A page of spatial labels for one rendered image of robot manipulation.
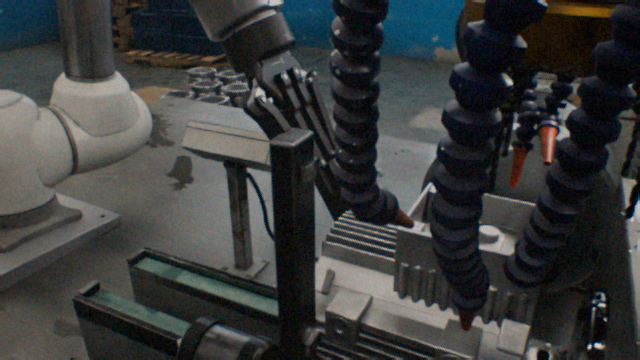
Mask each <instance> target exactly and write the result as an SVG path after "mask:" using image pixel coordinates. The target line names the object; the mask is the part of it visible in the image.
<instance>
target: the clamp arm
mask: <svg viewBox="0 0 640 360"><path fill-rule="evenodd" d="M269 149H270V169H271V189H272V209H273V229H274V248H275V268H276V288H277V308H278V327H279V348H281V360H316V347H317V346H318V344H319V343H320V331H318V330H316V294H315V176H316V175H317V174H318V173H319V172H320V158H319V157H315V156H314V133H313V131H310V130H304V129H299V128H289V129H287V130H285V131H284V132H282V133H280V134H279V135H277V136H276V137H274V138H273V140H271V141H270V143H269Z"/></svg>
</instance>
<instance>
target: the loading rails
mask: <svg viewBox="0 0 640 360"><path fill-rule="evenodd" d="M126 260H127V264H128V270H129V273H130V278H131V283H132V288H133V292H134V297H135V301H132V300H130V299H127V298H124V297H122V296H119V295H117V294H114V293H111V292H109V291H106V290H103V289H100V288H101V286H100V282H99V281H96V280H94V281H92V282H91V283H89V284H88V285H87V286H85V287H84V288H82V289H81V290H79V291H78V294H75V295H74V296H72V297H71V298H72V302H73V305H74V309H75V312H76V315H77V319H78V322H79V326H80V329H81V333H82V336H83V341H84V344H85V348H86V351H87V355H88V358H89V360H176V357H177V350H178V345H177V341H178V340H179V339H180V338H182V337H183V335H184V333H185V332H186V330H187V329H188V328H189V326H190V325H191V324H192V323H193V322H195V321H196V320H197V319H199V318H201V317H203V316H210V317H213V318H215V319H218V320H221V321H223V322H225V324H226V325H227V326H229V327H233V328H235V329H238V330H241V331H243V332H246V333H249V334H252V336H256V335H260V336H263V337H266V338H268V339H271V340H274V341H276V343H277V344H278V347H279V327H278V308H277V288H274V287H271V286H268V285H264V284H261V283H258V282H255V281H252V280H249V279H246V278H242V277H238V275H235V274H232V273H229V272H226V271H223V270H220V269H216V268H213V267H210V266H207V265H204V264H201V263H198V262H194V261H191V260H188V259H184V258H181V257H178V256H175V255H171V254H168V253H165V252H162V251H159V250H156V249H153V248H149V247H146V246H145V247H144V248H142V249H139V250H138V251H136V252H135V253H133V254H132V255H130V256H129V257H127V258H126Z"/></svg>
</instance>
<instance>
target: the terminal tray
mask: <svg viewBox="0 0 640 360"><path fill-rule="evenodd" d="M435 192H436V191H434V186H433V184H431V183H430V184H429V185H428V186H427V188H426V189H425V191H424V192H423V193H422V195H421V196H420V198H419V199H418V200H417V202H416V203H415V205H414V206H413V207H412V209H411V210H409V212H408V213H407V215H408V216H409V217H410V218H412V219H413V220H414V221H415V222H417V223H419V224H420V226H419V228H413V229H406V228H402V227H399V225H398V228H397V230H396V243H395V256H394V266H395V268H394V282H393V292H396V293H398V297H399V299H404V298H405V297H406V296H410V297H411V301H412V303H417V302H419V301H420V299H421V300H424V301H425V305H426V306H427V307H431V306H432V305H433V304H437V305H439V310H440V311H445V310H446V309H447V308H451V309H452V311H453V314H454V315H455V316H458V315H459V313H458V309H457V308H456V307H455V306H454V305H453V304H452V301H451V299H450V291H451V288H450V286H449V285H448V284H447V282H446V280H445V279H444V276H443V275H442V274H441V270H440V267H439V266H438V265H437V261H436V258H435V254H434V251H433V249H432V236H431V233H430V231H429V230H430V221H431V218H432V215H433V214H432V212H431V209H430V207H431V201H432V198H433V195H434V193H435ZM482 200H483V215H482V216H481V218H480V219H479V224H480V234H479V237H478V238H479V241H480V244H479V249H480V252H481V258H482V261H483V263H484V264H485V265H486V266H487V269H488V272H489V277H490V289H489V290H488V292H487V303H486V305H485V307H483V308H482V309H481V310H479V311H476V314H475V317H476V316H477V317H482V321H483V323H484V324H485V325H488V324H490V323H491V321H495V322H497V326H498V328H499V329H501V325H502V321H503V319H508V320H511V321H515V322H518V323H522V324H525V325H528V326H530V325H531V321H532V317H533V313H534V308H535V306H536V304H537V299H538V294H539V290H540V286H541V284H540V285H538V286H537V287H535V288H528V289H527V288H522V287H519V286H517V285H515V284H513V283H512V282H511V281H510V280H509V279H508V278H507V277H506V275H505V273H504V266H503V264H504V262H505V261H506V259H507V258H508V256H509V255H511V254H512V253H513V252H514V245H515V243H516V242H517V241H518V240H519V238H520V237H522V236H523V234H522V230H523V226H524V225H525V223H526V222H527V221H528V214H529V212H530V211H531V209H532V207H533V206H534V205H535V204H531V203H526V202H521V201H516V200H511V199H506V198H501V197H496V196H491V195H487V194H484V196H483V197H482ZM475 317H474V318H475Z"/></svg>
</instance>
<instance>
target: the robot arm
mask: <svg viewBox="0 0 640 360"><path fill-rule="evenodd" d="M56 1H57V9H58V17H59V33H60V41H61V49H62V57H63V65H64V72H63V73H62V74H61V75H60V76H59V77H58V78H57V80H56V81H55V84H54V89H53V94H52V98H51V101H50V106H49V107H45V108H40V107H37V104H36V103H35V102H34V101H33V100H32V99H30V98H28V97H27V96H25V95H23V94H20V93H15V92H12V91H6V90H0V253H5V252H10V251H12V250H14V249H16V248H17V247H19V246H20V245H22V244H24V243H26V242H28V241H30V240H32V239H35V238H37V237H39V236H41V235H43V234H46V233H48V232H50V231H52V230H54V229H57V228H59V227H61V226H63V225H65V224H68V223H71V222H74V221H78V220H80V219H82V218H83V213H82V211H81V210H80V209H75V208H70V207H67V206H64V205H62V204H60V203H59V201H58V198H57V195H56V191H55V186H56V185H58V184H60V183H61V182H62V181H64V180H65V179H67V178H68V177H71V175H74V174H79V173H84V172H88V171H92V170H96V169H99V168H102V167H105V166H108V165H111V164H114V163H116V162H119V161H121V160H123V159H125V158H127V157H129V156H131V155H132V154H134V153H135V152H137V151H138V150H139V149H141V148H142V147H143V146H144V145H145V144H146V143H147V141H148V140H149V138H150V135H151V131H152V118H151V114H150V112H149V110H148V108H147V106H146V104H145V102H144V101H143V100H142V99H141V98H140V97H139V96H138V95H137V94H135V93H134V92H131V91H130V88H129V84H128V82H127V81H126V80H125V79H124V78H123V77H122V76H121V75H120V74H119V73H118V72H116V71H115V64H114V50H113V36H112V27H113V22H112V9H111V0H56ZM188 2H189V4H190V5H191V7H193V9H194V11H195V13H196V15H197V17H198V19H199V20H200V22H201V24H202V26H203V28H204V30H205V32H206V34H207V36H208V37H209V39H210V40H211V41H214V42H218V41H222V40H224V41H223V42H222V43H221V44H220V46H221V48H222V50H223V52H224V54H225V56H226V58H227V60H228V61H229V63H230V65H231V67H232V69H233V71H235V72H236V73H238V74H242V73H245V75H246V78H247V82H248V87H249V90H250V91H251V92H252V93H251V97H250V100H249V101H248V102H246V103H244V104H243V106H242V107H243V110H244V112H245V113H246V114H247V115H249V116H250V117H251V118H252V119H253V120H255V121H256V122H257V123H258V125H259V126H260V127H261V129H262V130H263V131H264V133H265V134H266V136H267V137H268V138H269V141H271V140H273V138H274V137H276V136H277V135H279V134H280V133H282V132H284V131H285V130H287V129H289V128H299V129H304V130H310V131H313V133H314V156H315V157H319V158H320V172H319V173H318V174H317V175H316V176H315V187H316V189H317V191H318V193H319V194H320V196H321V198H322V200H323V202H324V204H325V206H326V208H327V210H328V211H330V213H331V215H332V217H333V219H334V221H337V222H338V218H339V217H342V214H345V212H346V211H349V209H350V208H349V207H347V206H346V205H345V204H344V203H343V201H342V197H341V188H342V187H341V185H340V184H339V182H338V180H337V177H336V174H337V168H338V165H337V163H336V161H335V150H336V147H337V143H336V142H335V135H334V133H335V130H334V127H333V125H332V122H331V119H330V116H328V113H327V110H326V108H325V105H324V102H323V99H322V96H321V94H320V90H319V85H318V79H317V74H316V72H315V71H314V70H310V71H308V72H305V71H303V70H301V67H300V65H299V63H298V62H297V61H296V59H295V58H294V57H293V55H292V54H291V49H292V48H293V47H294V46H295V45H296V39H295V37H294V35H293V33H292V31H291V29H290V27H289V25H288V23H287V21H286V19H285V16H284V14H283V13H282V12H279V13H276V12H278V11H279V10H280V9H281V8H282V7H283V5H284V0H188ZM299 100H300V101H299ZM281 109H282V110H281ZM279 110H281V111H279ZM328 140H330V142H328Z"/></svg>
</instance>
